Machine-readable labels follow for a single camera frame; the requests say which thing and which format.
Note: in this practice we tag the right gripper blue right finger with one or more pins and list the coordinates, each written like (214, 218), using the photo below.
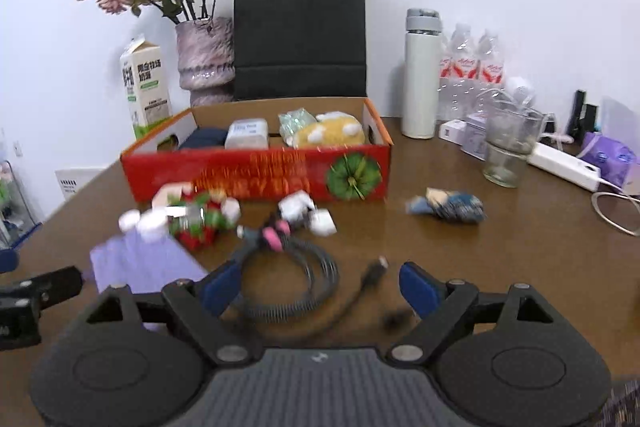
(423, 293)

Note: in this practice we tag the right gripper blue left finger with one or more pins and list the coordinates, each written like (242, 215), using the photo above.
(220, 288)

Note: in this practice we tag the purple knitted pouch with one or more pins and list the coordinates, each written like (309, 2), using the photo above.
(145, 266)

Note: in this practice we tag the blue wrapper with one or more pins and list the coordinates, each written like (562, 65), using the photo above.
(449, 206)

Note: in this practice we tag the white tissue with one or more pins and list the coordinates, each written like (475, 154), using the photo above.
(294, 207)

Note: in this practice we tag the white oval case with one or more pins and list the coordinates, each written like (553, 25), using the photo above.
(321, 223)

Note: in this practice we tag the white paper box on floor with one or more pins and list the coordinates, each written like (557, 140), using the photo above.
(71, 180)

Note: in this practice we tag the navy blue cloth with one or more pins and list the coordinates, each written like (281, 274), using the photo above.
(205, 138)

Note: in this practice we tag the white tissue pack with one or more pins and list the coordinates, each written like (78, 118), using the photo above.
(248, 134)

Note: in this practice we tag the lavender small box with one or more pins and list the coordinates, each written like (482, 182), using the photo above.
(474, 136)

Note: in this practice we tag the white charger block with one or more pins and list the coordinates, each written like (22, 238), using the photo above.
(452, 131)

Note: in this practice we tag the red cardboard box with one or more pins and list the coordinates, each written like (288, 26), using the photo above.
(325, 173)

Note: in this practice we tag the white thermos bottle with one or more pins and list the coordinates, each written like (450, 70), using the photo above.
(423, 52)

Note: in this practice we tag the green mesh packet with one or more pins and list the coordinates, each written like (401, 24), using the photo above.
(292, 122)

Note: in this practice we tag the clear glass cup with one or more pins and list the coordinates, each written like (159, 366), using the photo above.
(512, 132)

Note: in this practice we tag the white power strip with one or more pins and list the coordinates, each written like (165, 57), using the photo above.
(565, 166)

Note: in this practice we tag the yellow plush toy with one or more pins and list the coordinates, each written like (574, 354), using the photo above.
(330, 129)

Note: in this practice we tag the left water bottle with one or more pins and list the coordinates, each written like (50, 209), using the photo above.
(458, 68)

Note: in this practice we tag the water bottle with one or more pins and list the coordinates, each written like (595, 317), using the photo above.
(458, 68)
(490, 62)

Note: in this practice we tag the white round lamp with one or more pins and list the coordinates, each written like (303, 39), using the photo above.
(520, 90)

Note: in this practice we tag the milk carton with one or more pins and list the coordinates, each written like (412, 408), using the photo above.
(145, 84)

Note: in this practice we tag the right water bottle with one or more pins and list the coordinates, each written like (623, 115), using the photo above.
(490, 62)

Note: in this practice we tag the purple tissue package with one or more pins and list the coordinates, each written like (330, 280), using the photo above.
(618, 164)

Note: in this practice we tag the black small bottles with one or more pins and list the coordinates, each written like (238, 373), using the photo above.
(583, 118)

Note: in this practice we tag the marbled purple vase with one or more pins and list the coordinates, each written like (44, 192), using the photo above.
(206, 60)

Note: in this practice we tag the black paper bag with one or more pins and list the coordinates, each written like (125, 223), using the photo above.
(299, 48)

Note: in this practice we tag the wire shelf rack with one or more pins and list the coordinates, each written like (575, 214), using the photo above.
(16, 220)

